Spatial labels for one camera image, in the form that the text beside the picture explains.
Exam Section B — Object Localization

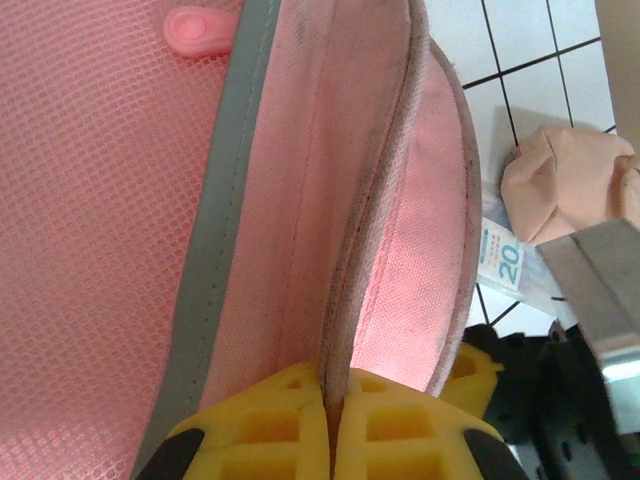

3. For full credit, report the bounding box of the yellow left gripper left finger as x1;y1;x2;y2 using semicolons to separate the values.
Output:
133;362;332;480

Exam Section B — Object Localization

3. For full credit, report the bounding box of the pink school backpack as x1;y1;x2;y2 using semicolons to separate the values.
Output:
0;0;484;480

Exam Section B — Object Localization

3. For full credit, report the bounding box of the beige fabric pouch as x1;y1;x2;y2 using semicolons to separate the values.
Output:
499;124;640;247

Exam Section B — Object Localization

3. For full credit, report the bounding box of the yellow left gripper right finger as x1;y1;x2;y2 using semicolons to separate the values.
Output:
330;367;524;480

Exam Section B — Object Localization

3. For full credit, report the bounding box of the ruler set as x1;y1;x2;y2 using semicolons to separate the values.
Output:
472;192;557;311

